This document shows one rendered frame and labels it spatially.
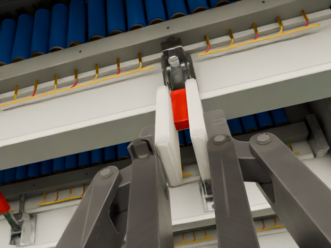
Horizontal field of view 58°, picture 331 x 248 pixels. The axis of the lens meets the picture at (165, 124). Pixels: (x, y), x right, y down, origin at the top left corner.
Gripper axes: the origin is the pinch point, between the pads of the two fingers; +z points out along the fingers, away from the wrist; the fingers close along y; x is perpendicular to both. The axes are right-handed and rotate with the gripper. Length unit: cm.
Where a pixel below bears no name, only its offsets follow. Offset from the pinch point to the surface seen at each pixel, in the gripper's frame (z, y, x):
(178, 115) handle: 1.5, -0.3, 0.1
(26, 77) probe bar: 10.9, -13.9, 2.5
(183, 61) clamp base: 9.8, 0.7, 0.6
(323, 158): 15.3, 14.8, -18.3
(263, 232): 19.8, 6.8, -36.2
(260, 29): 11.1, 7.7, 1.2
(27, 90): 11.1, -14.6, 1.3
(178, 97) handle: 3.4, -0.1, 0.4
